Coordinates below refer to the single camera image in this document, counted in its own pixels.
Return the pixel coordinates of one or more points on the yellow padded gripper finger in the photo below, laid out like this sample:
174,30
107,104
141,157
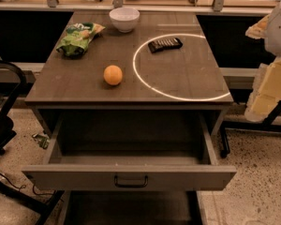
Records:
266,92

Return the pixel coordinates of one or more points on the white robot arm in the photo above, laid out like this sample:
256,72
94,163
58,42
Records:
269,28

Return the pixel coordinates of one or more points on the orange fruit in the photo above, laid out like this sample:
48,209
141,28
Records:
112,75

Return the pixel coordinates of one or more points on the white ceramic bowl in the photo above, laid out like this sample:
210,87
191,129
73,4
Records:
124,19

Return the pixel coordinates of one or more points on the grey wooden cabinet table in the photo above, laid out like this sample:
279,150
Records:
185,79

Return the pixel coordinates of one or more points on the grey open drawer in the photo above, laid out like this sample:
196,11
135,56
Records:
173,148

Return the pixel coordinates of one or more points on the green chip bag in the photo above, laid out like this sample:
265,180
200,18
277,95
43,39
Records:
78,36

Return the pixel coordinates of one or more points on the green wrapper on floor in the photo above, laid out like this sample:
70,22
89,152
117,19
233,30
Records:
42,140

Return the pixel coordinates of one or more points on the black office chair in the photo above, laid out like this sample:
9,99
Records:
6,134

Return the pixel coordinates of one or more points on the black drawer handle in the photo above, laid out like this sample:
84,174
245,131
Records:
121,182

